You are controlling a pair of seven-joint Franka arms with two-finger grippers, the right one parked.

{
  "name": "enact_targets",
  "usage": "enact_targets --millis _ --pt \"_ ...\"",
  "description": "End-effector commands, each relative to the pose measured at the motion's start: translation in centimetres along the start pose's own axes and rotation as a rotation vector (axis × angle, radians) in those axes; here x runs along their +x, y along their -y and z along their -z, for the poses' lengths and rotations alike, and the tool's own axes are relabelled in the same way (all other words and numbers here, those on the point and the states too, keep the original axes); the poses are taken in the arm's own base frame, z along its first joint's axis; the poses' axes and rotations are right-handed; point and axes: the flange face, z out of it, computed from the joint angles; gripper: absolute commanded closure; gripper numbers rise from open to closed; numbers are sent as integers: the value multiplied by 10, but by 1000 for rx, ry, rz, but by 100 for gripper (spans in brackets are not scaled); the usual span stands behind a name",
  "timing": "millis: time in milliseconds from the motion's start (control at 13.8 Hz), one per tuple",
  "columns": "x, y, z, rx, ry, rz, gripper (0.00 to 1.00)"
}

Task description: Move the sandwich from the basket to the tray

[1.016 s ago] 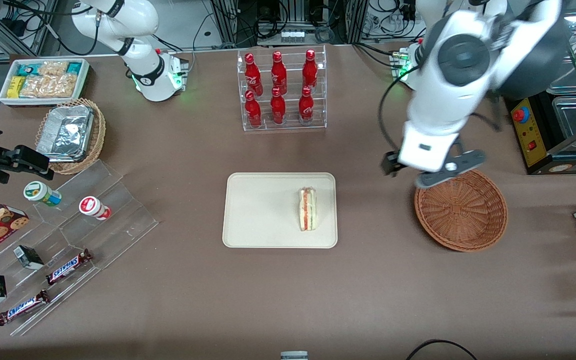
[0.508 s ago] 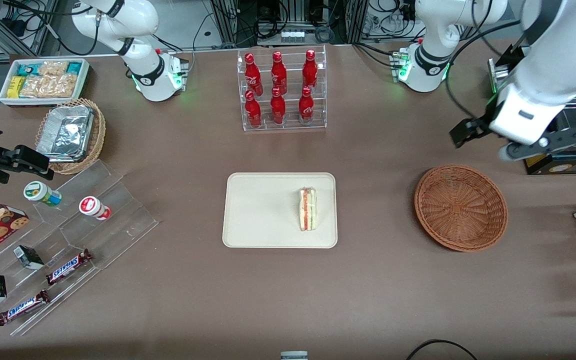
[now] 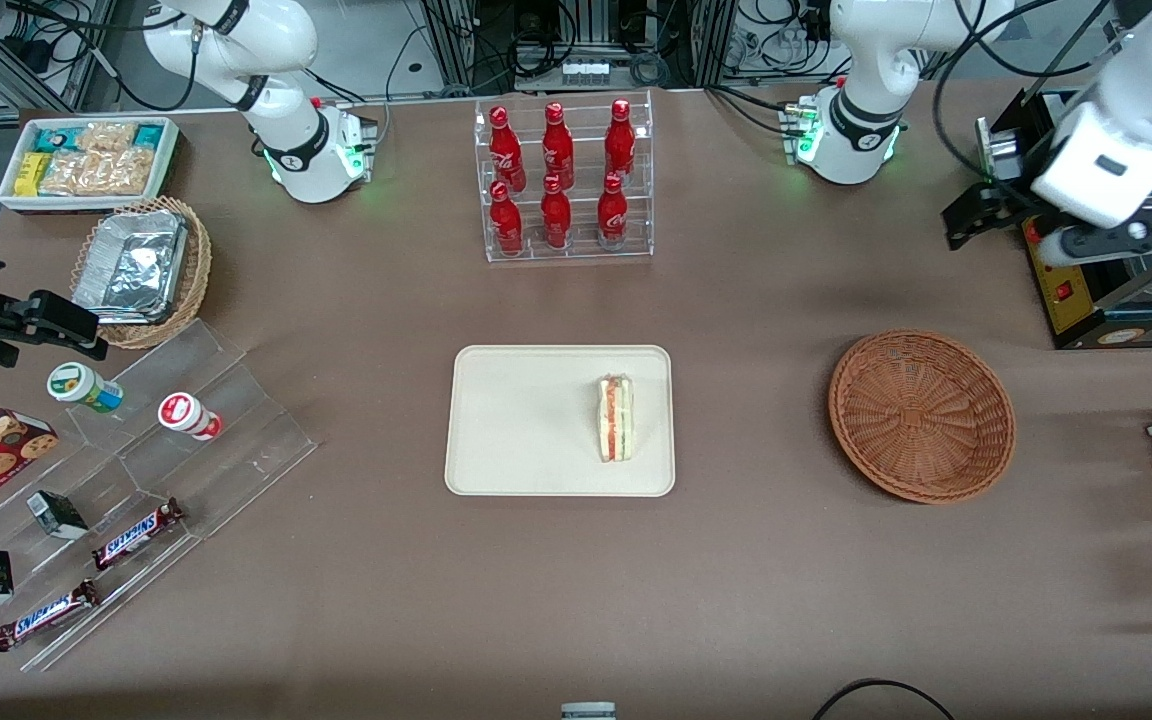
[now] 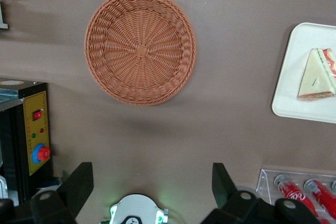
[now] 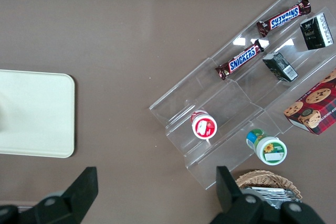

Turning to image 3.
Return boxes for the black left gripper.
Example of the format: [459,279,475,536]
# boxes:
[941,179,1049,252]

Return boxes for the triangular sandwich wedge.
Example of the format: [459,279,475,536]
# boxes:
[596,374,638,464]

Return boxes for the aluminium foil tray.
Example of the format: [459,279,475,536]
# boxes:
[73,210,189,326]

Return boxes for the light tan wicker basket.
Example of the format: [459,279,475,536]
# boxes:
[71,196,213,351]

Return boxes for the brown round wicker basket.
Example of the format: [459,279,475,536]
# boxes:
[828,329,1017,505]

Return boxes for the cream plastic serving tray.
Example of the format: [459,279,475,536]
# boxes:
[444,344,677,498]

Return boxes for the green lid yogurt cup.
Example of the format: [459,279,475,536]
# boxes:
[46,362,124,414]

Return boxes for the black countertop food warmer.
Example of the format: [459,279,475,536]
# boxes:
[976,85,1152,351]

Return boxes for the white rectangular snack bin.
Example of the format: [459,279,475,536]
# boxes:
[0,117,180,214]

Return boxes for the yellow snack pack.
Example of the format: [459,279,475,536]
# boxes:
[14,152,53,197]

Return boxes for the clear cracker pack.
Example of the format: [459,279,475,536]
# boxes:
[39,150,102,196]
[76,122,139,154]
[96,147,157,195]

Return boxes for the red lid yogurt cup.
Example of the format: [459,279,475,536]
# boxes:
[157,392,224,442]

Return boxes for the brown Snickers bar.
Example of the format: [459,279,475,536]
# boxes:
[0,579,102,653]
[91,497,185,572]

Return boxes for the clear acrylic stepped stand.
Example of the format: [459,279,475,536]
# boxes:
[0,318,319,673]

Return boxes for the red cola bottle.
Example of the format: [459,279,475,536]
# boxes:
[541,175,573,251]
[489,106,525,193]
[490,181,524,257]
[542,102,575,191]
[597,172,629,250]
[605,99,636,183]

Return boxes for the clear acrylic bottle rack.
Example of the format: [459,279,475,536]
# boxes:
[474,90,655,264]

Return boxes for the black cable loop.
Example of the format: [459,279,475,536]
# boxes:
[813,678,957,720]

